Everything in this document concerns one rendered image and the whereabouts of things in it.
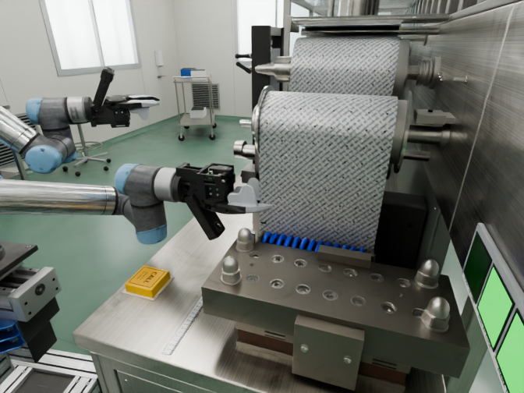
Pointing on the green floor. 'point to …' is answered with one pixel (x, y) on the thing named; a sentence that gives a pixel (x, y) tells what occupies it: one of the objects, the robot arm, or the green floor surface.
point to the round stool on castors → (86, 147)
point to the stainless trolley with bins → (196, 115)
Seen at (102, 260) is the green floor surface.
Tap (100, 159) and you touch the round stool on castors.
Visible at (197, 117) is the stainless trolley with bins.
